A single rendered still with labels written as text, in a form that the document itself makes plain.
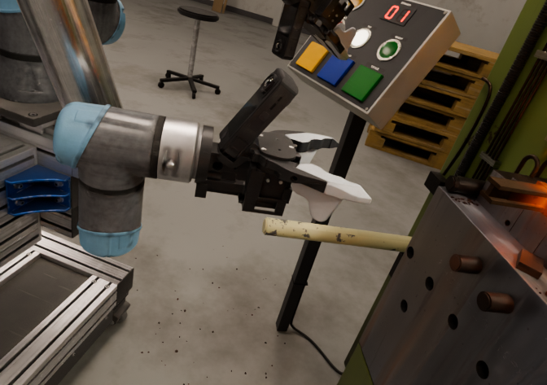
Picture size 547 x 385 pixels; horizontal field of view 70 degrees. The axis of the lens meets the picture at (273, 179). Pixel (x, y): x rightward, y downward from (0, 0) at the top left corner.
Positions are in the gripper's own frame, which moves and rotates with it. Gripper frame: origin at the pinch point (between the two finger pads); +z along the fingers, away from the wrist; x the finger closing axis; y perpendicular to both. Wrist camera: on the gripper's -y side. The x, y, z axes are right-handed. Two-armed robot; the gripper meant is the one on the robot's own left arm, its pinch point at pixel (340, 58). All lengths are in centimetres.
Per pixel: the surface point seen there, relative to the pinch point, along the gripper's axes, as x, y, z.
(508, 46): -14.2, 26.5, 25.2
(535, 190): -45.5, -3.7, 2.6
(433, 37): -7.0, 16.1, 11.4
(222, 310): 24, -90, 56
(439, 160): 105, 40, 264
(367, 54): 4.7, 6.8, 10.3
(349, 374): -32, -56, 38
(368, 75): -0.5, 2.2, 9.6
